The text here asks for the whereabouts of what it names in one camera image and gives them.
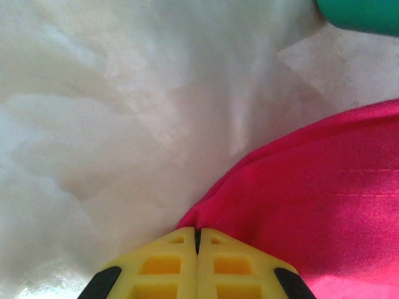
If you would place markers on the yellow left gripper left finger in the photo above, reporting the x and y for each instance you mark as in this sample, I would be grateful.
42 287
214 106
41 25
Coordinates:
162 268

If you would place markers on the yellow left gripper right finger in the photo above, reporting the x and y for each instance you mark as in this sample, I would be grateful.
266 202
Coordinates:
237 268

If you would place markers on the pink t-shirt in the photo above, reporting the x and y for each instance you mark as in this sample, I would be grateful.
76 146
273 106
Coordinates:
311 202

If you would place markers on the teal plastic basket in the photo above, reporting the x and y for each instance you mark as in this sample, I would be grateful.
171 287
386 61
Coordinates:
361 14

